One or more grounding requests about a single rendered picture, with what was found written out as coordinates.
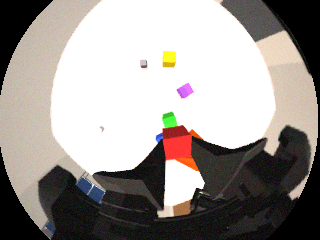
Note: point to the yellow block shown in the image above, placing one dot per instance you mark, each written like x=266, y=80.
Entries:
x=169, y=59

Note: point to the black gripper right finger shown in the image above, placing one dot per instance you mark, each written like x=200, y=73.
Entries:
x=218, y=166

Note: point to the purple cube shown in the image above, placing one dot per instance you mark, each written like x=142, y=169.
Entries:
x=184, y=91

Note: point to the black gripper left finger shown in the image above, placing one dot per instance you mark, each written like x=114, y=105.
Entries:
x=147, y=178

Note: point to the blue cube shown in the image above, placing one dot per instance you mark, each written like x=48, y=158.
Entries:
x=159, y=137

